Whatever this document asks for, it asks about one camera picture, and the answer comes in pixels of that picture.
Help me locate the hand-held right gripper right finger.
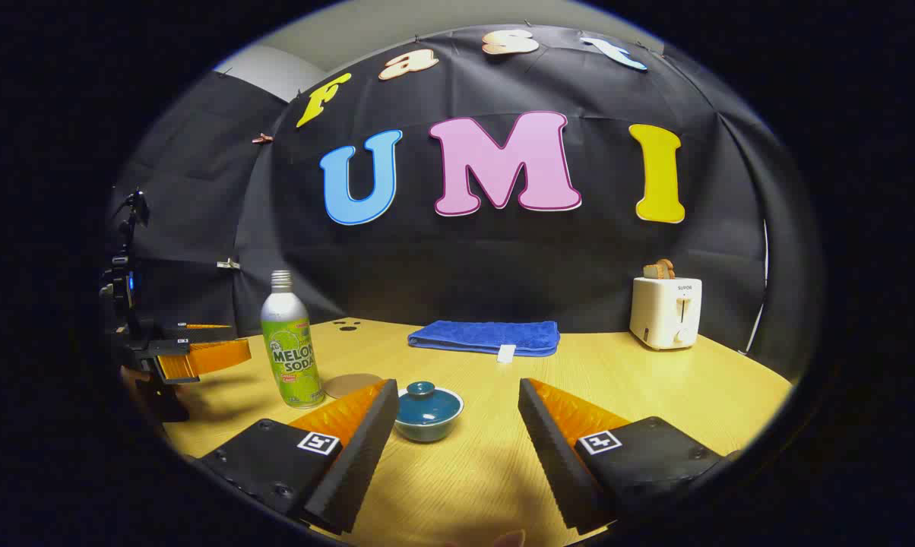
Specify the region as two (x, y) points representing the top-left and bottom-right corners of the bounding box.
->
(518, 378), (740, 536)

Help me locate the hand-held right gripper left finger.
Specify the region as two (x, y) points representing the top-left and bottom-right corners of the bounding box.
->
(195, 378), (401, 536)

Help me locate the round brown coaster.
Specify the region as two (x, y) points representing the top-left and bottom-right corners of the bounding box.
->
(323, 373), (384, 400)

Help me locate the green label metal water bottle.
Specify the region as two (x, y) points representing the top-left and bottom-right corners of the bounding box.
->
(261, 270), (326, 409)

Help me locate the teal teacup lid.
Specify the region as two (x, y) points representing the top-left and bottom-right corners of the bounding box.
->
(397, 381), (462, 426)

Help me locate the folded blue towel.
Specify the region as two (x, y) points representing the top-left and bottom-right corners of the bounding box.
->
(407, 320), (561, 358)

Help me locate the white toaster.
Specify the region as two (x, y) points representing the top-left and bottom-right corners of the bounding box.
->
(629, 277), (703, 351)

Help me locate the black backdrop cloth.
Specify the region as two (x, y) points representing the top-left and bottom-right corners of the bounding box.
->
(108, 24), (815, 381)

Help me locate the thin white cable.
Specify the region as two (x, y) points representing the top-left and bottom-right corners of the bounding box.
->
(739, 219), (769, 356)

